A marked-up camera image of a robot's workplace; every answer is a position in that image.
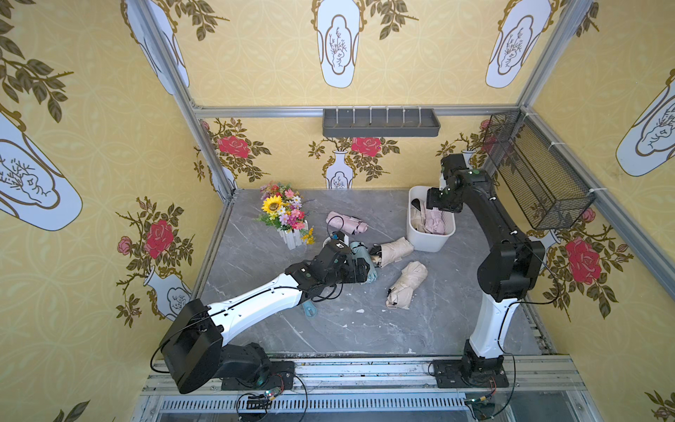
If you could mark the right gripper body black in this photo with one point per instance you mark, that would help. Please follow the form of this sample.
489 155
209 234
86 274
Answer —
435 199

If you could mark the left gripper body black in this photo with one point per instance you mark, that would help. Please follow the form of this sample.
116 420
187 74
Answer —
359 269

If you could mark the mint green umbrella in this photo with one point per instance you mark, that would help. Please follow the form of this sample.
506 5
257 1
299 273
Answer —
361 253

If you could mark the beige umbrella with black handle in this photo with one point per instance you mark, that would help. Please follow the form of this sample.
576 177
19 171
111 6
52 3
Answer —
389 253

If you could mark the beige umbrella front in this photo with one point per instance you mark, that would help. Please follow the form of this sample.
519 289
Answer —
400 294

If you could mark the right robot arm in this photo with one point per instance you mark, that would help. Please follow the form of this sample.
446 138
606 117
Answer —
506 275

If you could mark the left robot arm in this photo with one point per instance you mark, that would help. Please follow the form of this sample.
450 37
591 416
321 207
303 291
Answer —
197 348

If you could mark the white storage box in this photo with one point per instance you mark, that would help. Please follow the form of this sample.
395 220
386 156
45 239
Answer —
423 241

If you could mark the blue round hand mirror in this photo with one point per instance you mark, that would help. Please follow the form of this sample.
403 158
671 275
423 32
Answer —
309 309

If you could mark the artificial flowers in white planter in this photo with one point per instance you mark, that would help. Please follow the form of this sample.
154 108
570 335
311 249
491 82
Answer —
282 209

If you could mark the black wire mesh basket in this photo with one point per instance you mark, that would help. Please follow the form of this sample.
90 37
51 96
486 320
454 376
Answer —
550 193

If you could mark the dark grey wall shelf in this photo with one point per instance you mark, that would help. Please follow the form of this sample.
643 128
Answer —
389 122

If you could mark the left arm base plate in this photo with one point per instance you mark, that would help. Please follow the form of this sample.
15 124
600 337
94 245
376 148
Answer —
281 374

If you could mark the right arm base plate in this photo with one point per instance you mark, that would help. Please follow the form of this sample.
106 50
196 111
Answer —
455 374

